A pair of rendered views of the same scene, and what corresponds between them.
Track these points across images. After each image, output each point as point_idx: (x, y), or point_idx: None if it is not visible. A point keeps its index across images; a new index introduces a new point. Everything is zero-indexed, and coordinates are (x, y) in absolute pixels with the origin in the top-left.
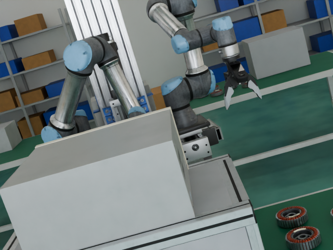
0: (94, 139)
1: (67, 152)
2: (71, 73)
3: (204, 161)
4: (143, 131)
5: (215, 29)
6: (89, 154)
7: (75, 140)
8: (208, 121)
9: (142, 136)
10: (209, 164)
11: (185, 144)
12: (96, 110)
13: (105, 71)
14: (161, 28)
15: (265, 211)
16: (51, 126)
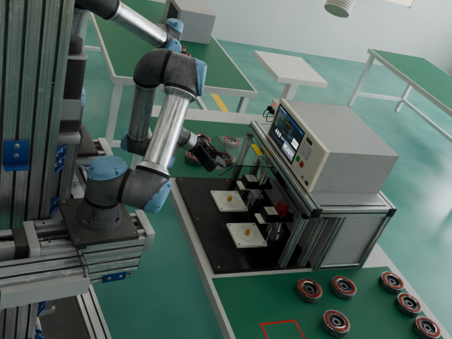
0: (329, 126)
1: (349, 136)
2: (195, 100)
3: (259, 129)
4: (327, 111)
5: (180, 31)
6: (356, 128)
7: (325, 134)
8: (83, 124)
9: (335, 111)
10: (266, 128)
11: (111, 151)
12: (15, 165)
13: (154, 90)
14: (138, 29)
15: (173, 167)
16: (168, 179)
